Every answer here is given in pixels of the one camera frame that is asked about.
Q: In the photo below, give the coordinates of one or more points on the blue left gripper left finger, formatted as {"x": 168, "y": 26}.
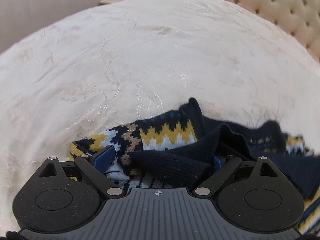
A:
{"x": 103, "y": 159}

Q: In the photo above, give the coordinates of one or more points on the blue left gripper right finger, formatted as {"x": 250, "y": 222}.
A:
{"x": 218, "y": 163}

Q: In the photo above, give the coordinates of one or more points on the navy yellow patterned knit sweater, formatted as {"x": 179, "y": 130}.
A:
{"x": 177, "y": 148}

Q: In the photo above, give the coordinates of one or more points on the cream embroidered bedspread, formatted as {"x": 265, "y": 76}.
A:
{"x": 114, "y": 64}

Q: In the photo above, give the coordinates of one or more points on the cream bedside table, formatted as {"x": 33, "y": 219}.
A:
{"x": 105, "y": 2}

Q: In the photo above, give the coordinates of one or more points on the cream tufted headboard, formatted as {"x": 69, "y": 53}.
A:
{"x": 275, "y": 7}

